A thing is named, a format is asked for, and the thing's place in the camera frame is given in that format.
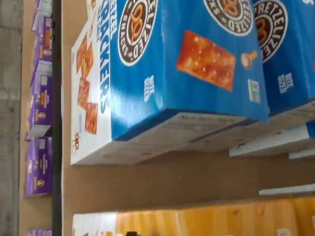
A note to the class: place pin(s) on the white sea salt cracker box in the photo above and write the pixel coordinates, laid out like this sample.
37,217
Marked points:
86,86

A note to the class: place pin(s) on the yellow and white cracker box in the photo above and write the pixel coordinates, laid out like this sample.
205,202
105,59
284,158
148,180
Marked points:
197,218

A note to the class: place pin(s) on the purple snack box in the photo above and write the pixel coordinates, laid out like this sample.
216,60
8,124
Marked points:
39,167
41,105
44,46
43,9
39,233

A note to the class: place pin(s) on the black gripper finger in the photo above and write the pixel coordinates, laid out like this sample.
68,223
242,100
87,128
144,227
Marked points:
131,233

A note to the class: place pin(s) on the black metal shelf rail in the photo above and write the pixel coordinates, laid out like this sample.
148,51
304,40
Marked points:
56,123

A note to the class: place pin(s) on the blue pretzel snack box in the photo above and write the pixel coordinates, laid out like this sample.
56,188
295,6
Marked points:
285,61
172,49

